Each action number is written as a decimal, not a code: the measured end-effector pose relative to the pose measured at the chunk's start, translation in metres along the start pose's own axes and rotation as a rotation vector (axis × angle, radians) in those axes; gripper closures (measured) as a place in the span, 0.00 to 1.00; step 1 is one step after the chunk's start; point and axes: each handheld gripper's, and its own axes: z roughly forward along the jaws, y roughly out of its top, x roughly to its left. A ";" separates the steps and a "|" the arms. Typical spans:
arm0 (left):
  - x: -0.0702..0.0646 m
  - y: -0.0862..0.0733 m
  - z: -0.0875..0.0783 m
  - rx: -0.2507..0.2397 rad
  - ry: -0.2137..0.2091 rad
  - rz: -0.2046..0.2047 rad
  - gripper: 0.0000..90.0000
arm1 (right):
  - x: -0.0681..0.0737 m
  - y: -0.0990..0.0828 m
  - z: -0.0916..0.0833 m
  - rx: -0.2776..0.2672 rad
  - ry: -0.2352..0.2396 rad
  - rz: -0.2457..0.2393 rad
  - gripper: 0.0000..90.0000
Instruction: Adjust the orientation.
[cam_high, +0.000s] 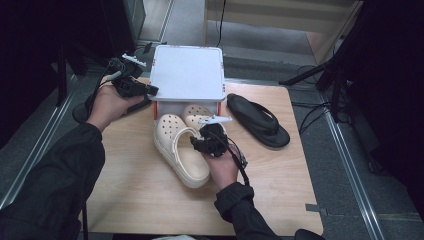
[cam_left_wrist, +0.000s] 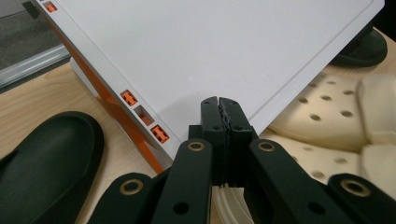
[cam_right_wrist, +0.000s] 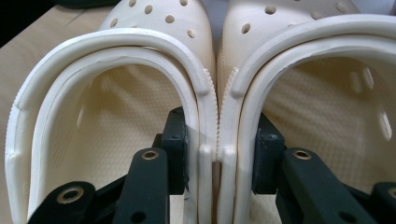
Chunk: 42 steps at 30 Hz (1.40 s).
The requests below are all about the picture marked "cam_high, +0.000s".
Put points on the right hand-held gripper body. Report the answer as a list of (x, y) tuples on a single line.
[(215, 140)]

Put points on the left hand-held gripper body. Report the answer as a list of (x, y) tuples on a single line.
[(128, 83)]

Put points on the cream clog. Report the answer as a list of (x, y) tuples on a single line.
[(180, 160), (193, 115)]

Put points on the white two-tier shoe rack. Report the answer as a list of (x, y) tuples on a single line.
[(186, 73)]

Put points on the person's right hand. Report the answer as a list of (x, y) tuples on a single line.
[(225, 170)]

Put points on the person's left hand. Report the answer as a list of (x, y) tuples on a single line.
[(106, 106)]

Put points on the black metal stand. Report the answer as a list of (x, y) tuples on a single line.
[(61, 83)]

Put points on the white cloth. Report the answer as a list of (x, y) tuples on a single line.
[(173, 238)]

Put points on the dark curtain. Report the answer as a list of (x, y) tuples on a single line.
[(393, 83), (33, 50)]

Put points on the black tripod stand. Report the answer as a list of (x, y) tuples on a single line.
[(300, 77)]

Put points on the grey tape piece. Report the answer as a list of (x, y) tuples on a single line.
[(316, 209)]

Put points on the metal floor rail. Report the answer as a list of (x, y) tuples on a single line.
[(60, 106), (356, 183)]

